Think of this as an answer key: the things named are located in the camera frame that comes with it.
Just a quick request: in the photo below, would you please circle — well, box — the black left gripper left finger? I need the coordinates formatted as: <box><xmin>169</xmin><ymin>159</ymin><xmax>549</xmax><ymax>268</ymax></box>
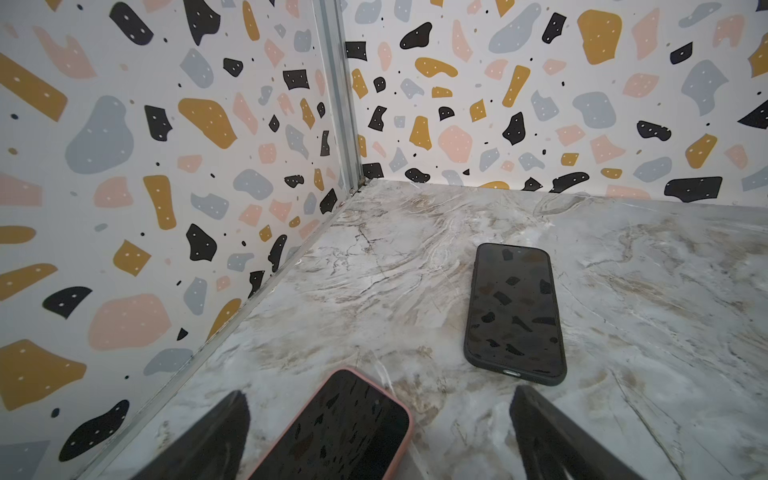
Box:
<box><xmin>134</xmin><ymin>390</ymin><xmax>250</xmax><ymax>480</ymax></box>

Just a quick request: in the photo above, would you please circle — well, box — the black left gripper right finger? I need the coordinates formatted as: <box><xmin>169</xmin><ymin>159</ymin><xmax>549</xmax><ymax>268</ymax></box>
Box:
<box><xmin>509</xmin><ymin>385</ymin><xmax>640</xmax><ymax>479</ymax></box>

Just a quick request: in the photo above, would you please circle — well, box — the phone in black case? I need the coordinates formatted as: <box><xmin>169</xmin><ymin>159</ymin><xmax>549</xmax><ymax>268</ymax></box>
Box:
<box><xmin>463</xmin><ymin>243</ymin><xmax>567</xmax><ymax>386</ymax></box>

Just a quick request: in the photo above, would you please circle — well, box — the phone in pink case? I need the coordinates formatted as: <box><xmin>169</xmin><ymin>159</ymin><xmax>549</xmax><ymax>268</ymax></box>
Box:
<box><xmin>250</xmin><ymin>368</ymin><xmax>414</xmax><ymax>479</ymax></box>

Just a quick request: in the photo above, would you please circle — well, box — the aluminium left corner post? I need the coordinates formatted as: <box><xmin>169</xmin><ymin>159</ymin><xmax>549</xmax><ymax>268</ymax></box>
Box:
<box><xmin>312</xmin><ymin>0</ymin><xmax>366</xmax><ymax>197</ymax></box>

